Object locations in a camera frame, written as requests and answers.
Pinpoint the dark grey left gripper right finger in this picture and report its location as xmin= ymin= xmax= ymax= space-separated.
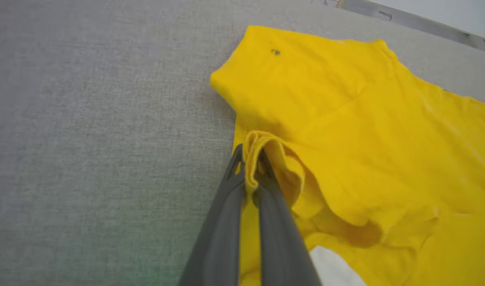
xmin=252 ymin=148 xmax=323 ymax=286

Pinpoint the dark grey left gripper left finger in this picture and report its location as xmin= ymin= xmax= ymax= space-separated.
xmin=178 ymin=143 xmax=247 ymax=286

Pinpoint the grey fabric sofa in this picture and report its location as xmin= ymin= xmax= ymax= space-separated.
xmin=0 ymin=0 xmax=485 ymax=286

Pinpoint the yellow t-shirt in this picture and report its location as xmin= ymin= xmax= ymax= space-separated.
xmin=209 ymin=25 xmax=485 ymax=286

